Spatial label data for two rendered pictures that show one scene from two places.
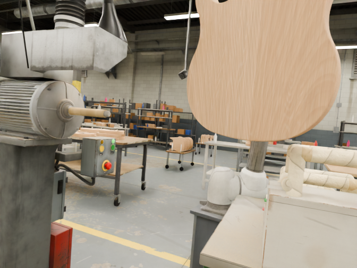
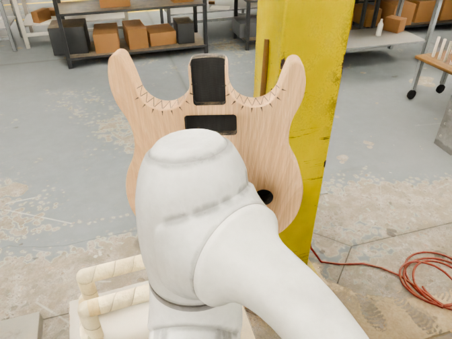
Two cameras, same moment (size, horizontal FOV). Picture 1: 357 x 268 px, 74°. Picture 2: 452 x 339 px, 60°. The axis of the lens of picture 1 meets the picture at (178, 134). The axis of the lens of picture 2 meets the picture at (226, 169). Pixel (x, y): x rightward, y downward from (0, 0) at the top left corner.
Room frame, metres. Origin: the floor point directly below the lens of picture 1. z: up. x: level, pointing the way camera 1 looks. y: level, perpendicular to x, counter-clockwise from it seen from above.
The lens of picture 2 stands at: (1.06, -0.53, 1.85)
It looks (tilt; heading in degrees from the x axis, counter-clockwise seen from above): 36 degrees down; 141
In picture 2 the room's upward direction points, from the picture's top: straight up
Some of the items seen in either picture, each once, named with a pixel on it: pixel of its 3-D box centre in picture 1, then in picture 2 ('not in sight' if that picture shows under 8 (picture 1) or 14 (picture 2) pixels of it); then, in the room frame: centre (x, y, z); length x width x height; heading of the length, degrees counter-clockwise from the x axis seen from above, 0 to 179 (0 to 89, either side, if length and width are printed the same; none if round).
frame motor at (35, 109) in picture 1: (36, 108); not in sight; (1.11, 0.67, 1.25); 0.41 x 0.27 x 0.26; 67
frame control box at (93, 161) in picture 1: (85, 159); not in sight; (1.30, 0.50, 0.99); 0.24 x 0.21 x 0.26; 67
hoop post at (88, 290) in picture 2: not in sight; (89, 290); (0.47, -0.43, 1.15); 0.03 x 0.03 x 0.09
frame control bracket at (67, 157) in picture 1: (77, 156); not in sight; (1.24, 0.52, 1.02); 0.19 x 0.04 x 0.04; 157
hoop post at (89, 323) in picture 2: not in sight; (91, 323); (0.55, -0.45, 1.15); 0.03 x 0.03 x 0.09
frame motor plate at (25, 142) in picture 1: (24, 136); not in sight; (1.13, 0.73, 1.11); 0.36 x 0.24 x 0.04; 67
